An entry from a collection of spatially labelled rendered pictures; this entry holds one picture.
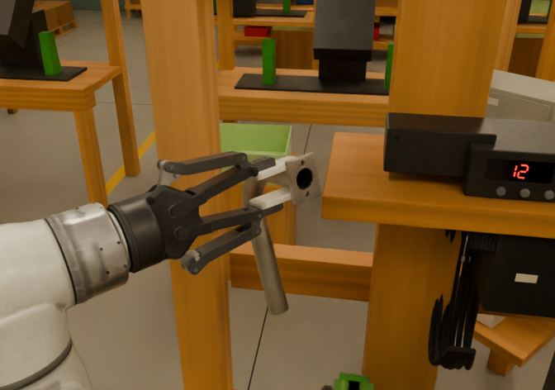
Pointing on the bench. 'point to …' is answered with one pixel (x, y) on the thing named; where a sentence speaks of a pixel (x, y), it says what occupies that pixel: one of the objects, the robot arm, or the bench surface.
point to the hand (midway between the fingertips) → (277, 182)
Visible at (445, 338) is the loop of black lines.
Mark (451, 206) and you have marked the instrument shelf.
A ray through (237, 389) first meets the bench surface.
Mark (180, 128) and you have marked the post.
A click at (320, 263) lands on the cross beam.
